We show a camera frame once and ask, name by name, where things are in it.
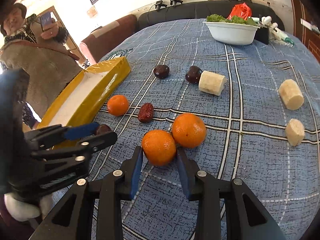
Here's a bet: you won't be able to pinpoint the red dried jujube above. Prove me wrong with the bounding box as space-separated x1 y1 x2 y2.
138 103 154 123

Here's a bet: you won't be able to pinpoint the small orange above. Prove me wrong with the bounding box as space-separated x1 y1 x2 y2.
107 95 129 116

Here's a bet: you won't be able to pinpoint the white bowl with greens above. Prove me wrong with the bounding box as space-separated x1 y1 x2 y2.
203 21 260 46

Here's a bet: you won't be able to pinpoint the smartphone in woman's hand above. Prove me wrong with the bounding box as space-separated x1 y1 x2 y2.
40 11 52 30

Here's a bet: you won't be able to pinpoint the yellow-rimmed white tray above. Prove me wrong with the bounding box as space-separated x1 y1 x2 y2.
38 57 131 150

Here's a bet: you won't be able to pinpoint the red plastic bag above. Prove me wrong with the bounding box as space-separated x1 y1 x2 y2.
228 3 252 20

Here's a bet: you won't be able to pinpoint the black sofa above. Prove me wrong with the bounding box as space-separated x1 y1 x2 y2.
136 0 286 31

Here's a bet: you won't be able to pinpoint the white bottles behind bowl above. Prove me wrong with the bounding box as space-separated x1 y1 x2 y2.
248 16 295 47

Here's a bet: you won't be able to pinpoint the dark plum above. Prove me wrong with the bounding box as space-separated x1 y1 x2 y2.
185 66 202 84
95 125 112 135
153 64 170 79

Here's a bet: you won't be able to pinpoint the brown armchair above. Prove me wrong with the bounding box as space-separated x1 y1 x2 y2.
79 14 137 64

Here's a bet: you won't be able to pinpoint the wooden sideboard cabinet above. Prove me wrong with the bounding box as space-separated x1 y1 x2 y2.
291 0 319 62

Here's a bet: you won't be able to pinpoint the operator's left gloved hand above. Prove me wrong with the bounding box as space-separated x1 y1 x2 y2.
4 193 53 222

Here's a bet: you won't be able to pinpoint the blue plaid tablecloth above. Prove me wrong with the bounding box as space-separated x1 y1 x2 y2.
88 20 319 239

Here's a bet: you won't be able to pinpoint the woman in fleece vest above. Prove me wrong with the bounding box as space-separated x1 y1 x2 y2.
1 3 81 129

